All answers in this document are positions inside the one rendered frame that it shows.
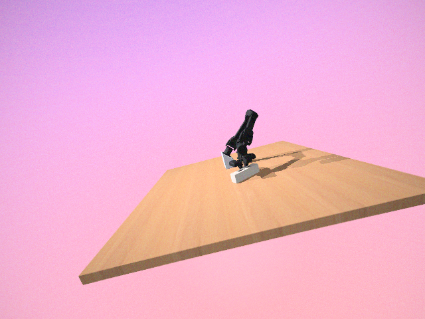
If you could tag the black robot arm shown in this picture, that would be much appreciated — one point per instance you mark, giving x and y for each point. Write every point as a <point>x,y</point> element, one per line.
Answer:
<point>243,138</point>

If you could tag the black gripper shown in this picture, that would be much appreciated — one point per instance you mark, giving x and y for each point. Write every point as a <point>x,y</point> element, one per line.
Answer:
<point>238,163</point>

